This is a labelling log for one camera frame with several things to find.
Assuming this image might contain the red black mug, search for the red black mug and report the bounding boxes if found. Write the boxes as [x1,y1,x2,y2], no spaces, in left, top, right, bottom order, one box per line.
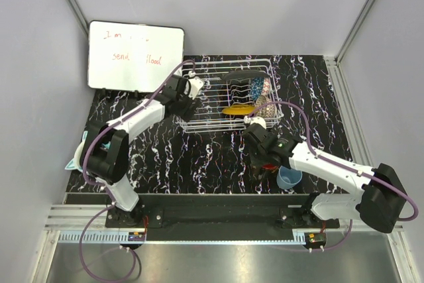
[252,164,279,181]

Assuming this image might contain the light blue plastic cup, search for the light blue plastic cup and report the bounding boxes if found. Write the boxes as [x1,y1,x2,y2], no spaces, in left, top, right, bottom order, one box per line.
[276,166,302,190]

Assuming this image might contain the yellow patterned small plate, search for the yellow patterned small plate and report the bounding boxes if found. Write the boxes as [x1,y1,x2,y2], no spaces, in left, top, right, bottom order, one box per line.
[222,104,255,116]

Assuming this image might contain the white wire dish rack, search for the white wire dish rack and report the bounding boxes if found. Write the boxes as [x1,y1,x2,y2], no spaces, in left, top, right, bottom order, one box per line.
[176,58,282,133]

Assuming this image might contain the blue patterned bowl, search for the blue patterned bowl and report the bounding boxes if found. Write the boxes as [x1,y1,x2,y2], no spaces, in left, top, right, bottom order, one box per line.
[250,78,271,99]

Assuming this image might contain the black floral square plate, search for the black floral square plate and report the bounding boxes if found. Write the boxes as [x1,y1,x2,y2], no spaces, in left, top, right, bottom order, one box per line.
[220,70,270,82]

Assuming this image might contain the red white patterned bowl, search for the red white patterned bowl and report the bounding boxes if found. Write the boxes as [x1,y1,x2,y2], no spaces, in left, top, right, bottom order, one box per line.
[254,95,277,118]

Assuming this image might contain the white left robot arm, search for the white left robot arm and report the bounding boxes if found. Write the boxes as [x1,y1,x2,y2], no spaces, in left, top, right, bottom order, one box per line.
[74,75,204,227]

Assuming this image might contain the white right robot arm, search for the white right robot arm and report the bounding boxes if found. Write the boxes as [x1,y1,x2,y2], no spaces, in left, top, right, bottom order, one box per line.
[242,123,406,233]

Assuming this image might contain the white whiteboard with red writing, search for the white whiteboard with red writing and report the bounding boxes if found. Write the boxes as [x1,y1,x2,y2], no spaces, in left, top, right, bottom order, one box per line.
[87,21,185,93]

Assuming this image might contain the teal cat ear headphones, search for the teal cat ear headphones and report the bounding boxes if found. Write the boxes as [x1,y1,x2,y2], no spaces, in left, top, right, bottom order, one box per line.
[64,131,112,173]

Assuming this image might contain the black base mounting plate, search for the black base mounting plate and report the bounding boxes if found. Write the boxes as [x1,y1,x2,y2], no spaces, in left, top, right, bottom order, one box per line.
[105,198,339,229]

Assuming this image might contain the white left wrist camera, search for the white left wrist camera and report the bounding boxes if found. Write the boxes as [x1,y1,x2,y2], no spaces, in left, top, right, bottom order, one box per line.
[186,70,204,99]

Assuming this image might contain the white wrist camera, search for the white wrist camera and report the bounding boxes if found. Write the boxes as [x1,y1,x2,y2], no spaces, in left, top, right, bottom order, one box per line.
[186,70,204,99]
[244,115,266,129]

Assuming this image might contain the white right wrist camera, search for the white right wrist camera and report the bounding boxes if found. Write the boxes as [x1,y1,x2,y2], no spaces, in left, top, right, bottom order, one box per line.
[244,115,266,129]

